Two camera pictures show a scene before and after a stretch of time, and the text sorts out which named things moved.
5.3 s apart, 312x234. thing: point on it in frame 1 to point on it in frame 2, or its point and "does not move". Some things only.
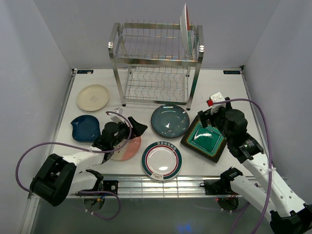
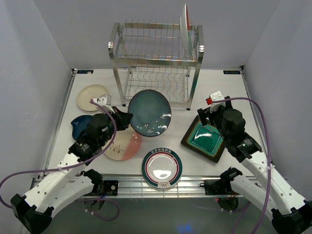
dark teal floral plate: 170,121 to 151,112
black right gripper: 204,117 does not move
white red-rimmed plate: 185,29 does not move
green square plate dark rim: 208,142 does not move
